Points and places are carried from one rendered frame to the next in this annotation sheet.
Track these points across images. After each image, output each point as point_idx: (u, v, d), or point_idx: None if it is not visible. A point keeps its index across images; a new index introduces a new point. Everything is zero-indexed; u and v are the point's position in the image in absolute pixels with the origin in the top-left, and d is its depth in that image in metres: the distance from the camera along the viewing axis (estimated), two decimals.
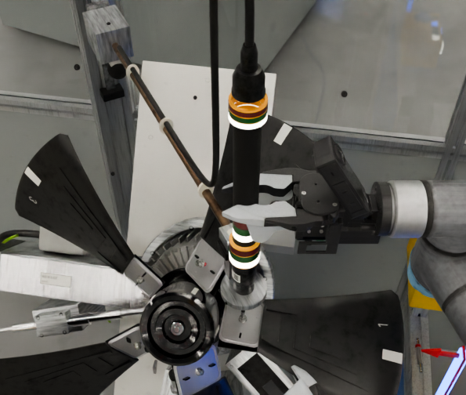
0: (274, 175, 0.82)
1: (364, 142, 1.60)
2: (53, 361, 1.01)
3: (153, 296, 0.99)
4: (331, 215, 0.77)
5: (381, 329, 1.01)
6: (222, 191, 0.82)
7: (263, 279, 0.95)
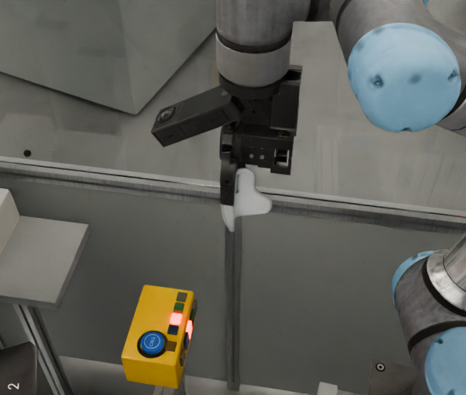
0: None
1: (142, 187, 1.49)
2: None
3: None
4: (222, 143, 0.69)
5: None
6: None
7: None
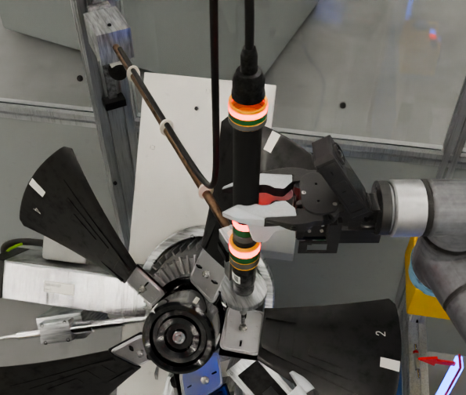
0: (274, 175, 0.82)
1: (363, 150, 1.62)
2: (99, 222, 0.99)
3: (198, 299, 1.00)
4: (331, 214, 0.77)
5: None
6: (222, 191, 0.82)
7: (263, 280, 0.95)
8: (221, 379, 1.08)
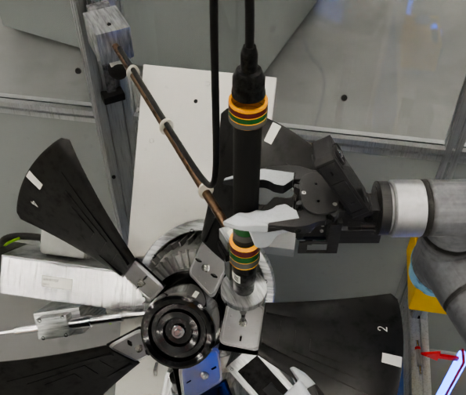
0: (276, 172, 0.82)
1: (364, 144, 1.61)
2: (97, 215, 0.98)
3: (197, 293, 0.99)
4: (331, 215, 0.77)
5: None
6: (224, 183, 0.83)
7: (263, 280, 0.95)
8: (221, 375, 1.06)
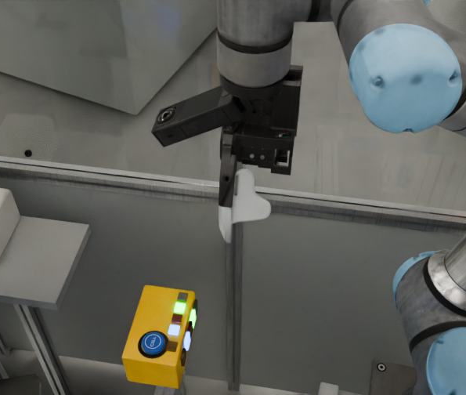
0: None
1: (142, 187, 1.49)
2: None
3: None
4: (222, 143, 0.69)
5: None
6: None
7: None
8: None
